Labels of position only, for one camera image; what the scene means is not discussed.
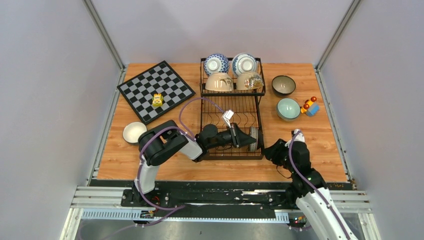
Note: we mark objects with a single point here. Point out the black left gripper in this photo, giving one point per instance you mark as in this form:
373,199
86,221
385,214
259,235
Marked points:
239,138

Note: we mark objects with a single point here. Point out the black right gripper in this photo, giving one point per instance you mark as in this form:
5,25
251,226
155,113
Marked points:
273,152

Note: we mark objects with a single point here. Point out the blue white patterned bowl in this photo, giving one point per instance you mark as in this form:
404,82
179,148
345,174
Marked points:
257,134

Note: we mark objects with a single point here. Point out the black wire dish rack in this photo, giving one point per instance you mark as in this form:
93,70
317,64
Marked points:
246,107

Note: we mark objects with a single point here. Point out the green floral bowl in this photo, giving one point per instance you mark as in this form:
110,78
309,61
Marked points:
288,109

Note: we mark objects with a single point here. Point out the dark blue glazed bowl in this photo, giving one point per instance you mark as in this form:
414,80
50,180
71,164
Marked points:
283,85

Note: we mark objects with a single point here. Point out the teal white striped bowl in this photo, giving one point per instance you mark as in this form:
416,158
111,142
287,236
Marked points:
133,131

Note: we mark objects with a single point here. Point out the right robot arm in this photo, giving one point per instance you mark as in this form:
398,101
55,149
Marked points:
308,191

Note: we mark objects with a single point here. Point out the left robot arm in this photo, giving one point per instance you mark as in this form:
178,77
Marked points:
160,143

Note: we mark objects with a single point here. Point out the orange blue toy blocks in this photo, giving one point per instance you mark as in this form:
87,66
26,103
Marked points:
310,107

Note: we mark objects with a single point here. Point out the cream painted bowl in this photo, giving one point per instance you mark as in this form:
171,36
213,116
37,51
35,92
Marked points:
249,81

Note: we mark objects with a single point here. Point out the cream leaf bowl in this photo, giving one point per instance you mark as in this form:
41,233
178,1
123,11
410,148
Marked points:
219,82

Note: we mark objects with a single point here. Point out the blue white porcelain bowl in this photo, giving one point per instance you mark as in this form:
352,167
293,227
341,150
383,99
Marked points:
243,63

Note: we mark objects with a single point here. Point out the blue diamond pattern bowl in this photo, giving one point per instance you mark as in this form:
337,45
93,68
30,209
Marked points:
216,63

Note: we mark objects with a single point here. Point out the yellow toy block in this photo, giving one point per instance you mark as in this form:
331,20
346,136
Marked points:
157,100

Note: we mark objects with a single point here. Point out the black white chessboard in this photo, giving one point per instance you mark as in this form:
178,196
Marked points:
161,78

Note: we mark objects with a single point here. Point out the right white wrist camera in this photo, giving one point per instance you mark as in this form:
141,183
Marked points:
296,136

